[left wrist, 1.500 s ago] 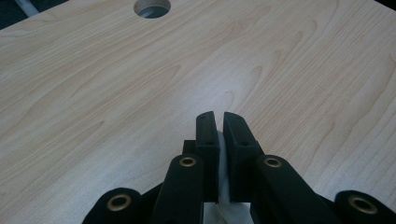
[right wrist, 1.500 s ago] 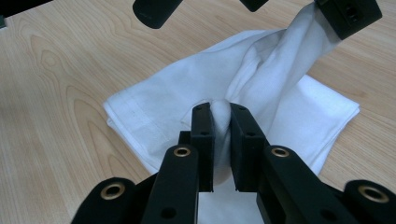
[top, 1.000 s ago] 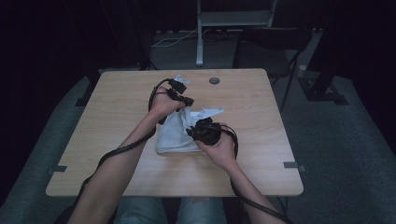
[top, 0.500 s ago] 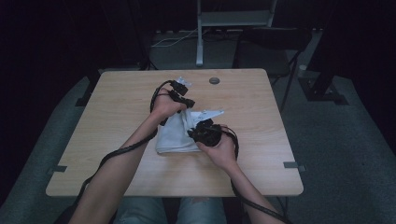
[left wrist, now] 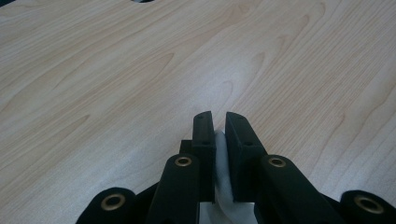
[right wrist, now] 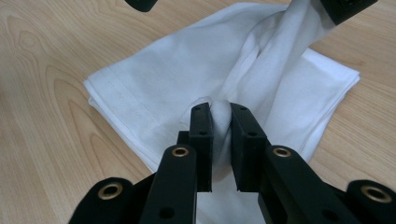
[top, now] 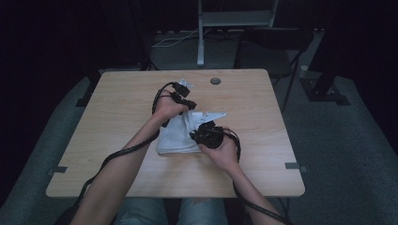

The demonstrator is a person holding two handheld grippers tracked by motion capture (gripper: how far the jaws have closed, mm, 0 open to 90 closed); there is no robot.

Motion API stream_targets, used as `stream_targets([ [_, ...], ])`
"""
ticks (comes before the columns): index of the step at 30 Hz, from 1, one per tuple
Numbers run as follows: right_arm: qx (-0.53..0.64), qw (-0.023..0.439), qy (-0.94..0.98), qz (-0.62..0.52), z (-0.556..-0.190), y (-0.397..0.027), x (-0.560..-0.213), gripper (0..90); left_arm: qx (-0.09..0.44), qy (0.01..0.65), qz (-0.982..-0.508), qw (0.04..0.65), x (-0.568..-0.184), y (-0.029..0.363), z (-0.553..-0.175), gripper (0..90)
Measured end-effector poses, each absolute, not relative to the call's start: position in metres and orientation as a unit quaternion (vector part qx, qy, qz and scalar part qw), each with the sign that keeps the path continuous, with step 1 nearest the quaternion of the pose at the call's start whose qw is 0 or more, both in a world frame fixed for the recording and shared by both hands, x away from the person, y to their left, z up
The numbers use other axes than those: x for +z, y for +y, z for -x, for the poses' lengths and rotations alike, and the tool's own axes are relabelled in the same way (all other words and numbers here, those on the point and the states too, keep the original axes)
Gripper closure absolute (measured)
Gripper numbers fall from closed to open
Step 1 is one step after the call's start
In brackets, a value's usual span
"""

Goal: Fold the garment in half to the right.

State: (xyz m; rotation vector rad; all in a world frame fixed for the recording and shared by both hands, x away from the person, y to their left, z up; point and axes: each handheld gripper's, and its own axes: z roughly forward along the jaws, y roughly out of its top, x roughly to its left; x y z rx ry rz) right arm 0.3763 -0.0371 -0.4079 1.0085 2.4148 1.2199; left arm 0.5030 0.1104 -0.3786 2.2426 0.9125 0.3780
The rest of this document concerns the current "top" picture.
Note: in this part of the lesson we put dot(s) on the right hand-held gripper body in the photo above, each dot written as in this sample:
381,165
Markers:
211,137

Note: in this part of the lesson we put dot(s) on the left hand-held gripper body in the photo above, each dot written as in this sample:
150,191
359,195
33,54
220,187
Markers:
180,92

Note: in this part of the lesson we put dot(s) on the white tank top black trim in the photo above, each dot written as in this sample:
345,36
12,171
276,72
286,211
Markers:
176,137

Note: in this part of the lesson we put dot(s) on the person's left hand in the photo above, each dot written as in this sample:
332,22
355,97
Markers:
167,108

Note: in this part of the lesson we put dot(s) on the person's right hand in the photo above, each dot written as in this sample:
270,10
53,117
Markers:
225,154

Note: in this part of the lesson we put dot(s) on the grey round table grommet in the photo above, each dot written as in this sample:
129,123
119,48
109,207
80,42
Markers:
215,81

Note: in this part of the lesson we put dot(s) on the person's right leg in jeans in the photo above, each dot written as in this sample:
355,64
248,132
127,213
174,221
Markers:
203,212

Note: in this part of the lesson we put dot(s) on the person's leg in jeans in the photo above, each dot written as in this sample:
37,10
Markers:
144,214
203,212

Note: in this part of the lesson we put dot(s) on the grey tape piece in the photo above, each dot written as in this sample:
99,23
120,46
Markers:
292,165
59,169

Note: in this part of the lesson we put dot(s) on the grey metal stand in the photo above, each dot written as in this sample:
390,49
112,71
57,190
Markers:
233,18

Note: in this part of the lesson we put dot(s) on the person's left leg in jeans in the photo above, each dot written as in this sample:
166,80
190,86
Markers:
144,214

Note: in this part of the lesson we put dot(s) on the black folding chair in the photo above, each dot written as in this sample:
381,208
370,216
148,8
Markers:
275,40

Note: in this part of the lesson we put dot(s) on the black stand base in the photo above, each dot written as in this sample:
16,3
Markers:
325,90

